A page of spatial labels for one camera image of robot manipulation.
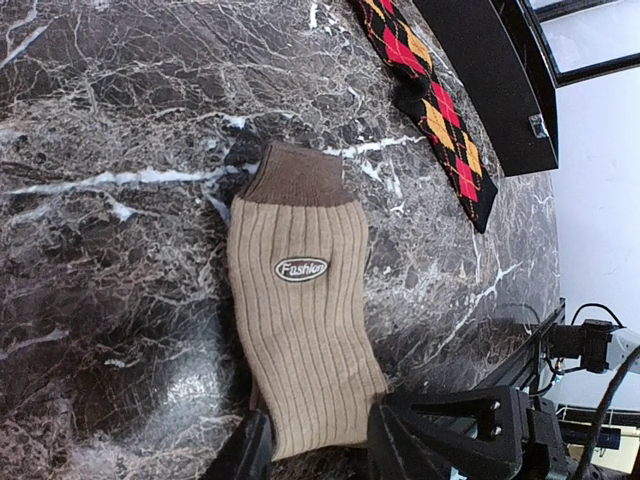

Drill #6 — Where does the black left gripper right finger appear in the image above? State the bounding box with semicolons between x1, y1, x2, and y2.
367;404;449;480

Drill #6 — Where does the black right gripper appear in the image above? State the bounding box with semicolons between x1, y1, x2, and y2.
384;386;570;479

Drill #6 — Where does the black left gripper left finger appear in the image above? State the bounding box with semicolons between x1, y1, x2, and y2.
200;410;273;480

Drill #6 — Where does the tan brown sock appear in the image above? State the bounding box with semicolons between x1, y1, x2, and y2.
226;142;387;460

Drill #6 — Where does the black argyle sock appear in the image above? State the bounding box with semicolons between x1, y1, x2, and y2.
350;0;498;234

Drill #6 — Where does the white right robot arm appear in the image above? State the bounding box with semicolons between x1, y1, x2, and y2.
367;307;639;479

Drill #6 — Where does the black glass-lid display box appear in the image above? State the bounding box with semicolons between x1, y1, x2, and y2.
415;1;639;176

